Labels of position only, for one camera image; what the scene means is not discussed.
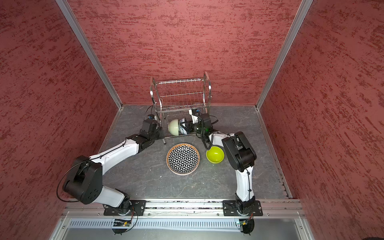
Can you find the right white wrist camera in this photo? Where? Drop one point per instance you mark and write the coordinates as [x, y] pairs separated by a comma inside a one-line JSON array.
[[195, 115]]

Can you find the white patterned deep plate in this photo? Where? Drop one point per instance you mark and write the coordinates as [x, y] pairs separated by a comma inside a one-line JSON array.
[[183, 159]]

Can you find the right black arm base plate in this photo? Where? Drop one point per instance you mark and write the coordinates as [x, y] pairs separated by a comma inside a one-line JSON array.
[[230, 209]]

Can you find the left aluminium corner post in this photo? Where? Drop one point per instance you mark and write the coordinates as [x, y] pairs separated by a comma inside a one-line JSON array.
[[79, 33]]

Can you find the lime green bowl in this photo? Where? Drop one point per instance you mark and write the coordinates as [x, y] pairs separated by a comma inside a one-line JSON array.
[[215, 155]]

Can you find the aluminium front rail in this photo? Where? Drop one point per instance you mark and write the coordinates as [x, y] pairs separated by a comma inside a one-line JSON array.
[[183, 214]]

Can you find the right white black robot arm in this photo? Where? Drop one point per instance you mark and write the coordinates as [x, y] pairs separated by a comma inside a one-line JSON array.
[[238, 151]]

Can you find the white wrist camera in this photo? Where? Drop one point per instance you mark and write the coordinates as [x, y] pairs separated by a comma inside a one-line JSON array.
[[195, 115], [152, 117]]

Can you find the right aluminium corner post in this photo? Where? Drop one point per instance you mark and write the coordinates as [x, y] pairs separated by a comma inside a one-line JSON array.
[[291, 35]]

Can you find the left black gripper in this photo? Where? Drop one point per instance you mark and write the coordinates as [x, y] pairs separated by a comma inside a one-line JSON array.
[[160, 130]]

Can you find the base circuit board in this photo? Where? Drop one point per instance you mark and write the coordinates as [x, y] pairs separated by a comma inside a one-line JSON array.
[[120, 226], [247, 226]]

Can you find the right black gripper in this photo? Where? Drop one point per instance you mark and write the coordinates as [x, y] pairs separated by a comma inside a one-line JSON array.
[[190, 126]]

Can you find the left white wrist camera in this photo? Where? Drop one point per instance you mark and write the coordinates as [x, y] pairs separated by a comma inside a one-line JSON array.
[[152, 117]]

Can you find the steel two-tier dish rack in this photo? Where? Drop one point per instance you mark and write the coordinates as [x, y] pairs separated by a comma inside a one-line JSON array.
[[172, 99]]

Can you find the pale green bowl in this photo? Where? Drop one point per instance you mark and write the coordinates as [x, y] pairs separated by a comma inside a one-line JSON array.
[[173, 127]]

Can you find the left base circuit board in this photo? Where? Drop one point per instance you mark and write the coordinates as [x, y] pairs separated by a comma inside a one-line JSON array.
[[120, 226]]

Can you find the right base circuit board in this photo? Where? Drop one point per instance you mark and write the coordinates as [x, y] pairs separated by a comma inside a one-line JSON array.
[[247, 226]]

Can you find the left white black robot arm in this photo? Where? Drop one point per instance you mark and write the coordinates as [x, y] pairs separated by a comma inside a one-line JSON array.
[[84, 180]]

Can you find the blue floral white bowl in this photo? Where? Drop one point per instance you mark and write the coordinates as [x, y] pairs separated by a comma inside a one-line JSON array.
[[182, 126]]

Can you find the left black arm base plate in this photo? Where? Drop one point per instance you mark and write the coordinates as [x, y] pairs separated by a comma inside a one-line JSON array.
[[138, 207]]

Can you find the aluminium corner post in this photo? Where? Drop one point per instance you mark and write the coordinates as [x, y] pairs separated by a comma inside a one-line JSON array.
[[79, 33], [291, 35]]

